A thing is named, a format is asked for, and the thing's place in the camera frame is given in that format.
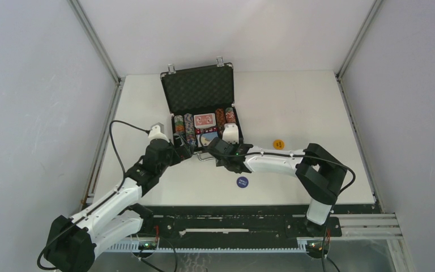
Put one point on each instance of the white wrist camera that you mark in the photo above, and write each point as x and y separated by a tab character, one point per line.
231	133
157	132

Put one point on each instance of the red green chip stack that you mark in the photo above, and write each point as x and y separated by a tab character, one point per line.
230	116

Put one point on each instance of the blue white card box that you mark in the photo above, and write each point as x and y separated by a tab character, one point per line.
203	140

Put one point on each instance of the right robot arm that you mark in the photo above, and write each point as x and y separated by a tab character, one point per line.
322	175

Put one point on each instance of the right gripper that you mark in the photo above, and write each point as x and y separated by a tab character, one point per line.
237	146

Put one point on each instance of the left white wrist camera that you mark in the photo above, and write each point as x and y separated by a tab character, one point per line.
157	132

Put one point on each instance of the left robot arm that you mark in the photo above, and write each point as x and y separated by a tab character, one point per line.
75	242

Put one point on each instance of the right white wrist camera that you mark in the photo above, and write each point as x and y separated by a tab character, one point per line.
231	133

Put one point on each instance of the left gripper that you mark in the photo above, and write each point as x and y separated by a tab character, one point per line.
183	152

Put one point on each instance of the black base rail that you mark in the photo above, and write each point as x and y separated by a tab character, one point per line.
233	226

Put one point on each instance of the red dice in case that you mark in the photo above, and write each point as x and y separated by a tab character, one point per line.
206	130

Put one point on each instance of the brown orange chip stack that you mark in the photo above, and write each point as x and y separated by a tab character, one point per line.
220	119

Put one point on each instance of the blue grey chip stack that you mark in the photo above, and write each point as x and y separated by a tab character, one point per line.
189	129

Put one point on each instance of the red playing card deck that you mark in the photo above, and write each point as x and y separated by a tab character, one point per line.
206	120

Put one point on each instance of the black aluminium poker case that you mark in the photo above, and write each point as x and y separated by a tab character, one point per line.
199	90

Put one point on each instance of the blue small blind button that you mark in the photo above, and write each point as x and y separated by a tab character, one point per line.
242	182

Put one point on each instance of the orange big blind button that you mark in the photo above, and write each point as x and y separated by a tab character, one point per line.
278	144

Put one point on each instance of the white cable duct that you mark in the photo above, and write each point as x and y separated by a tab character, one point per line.
128	246

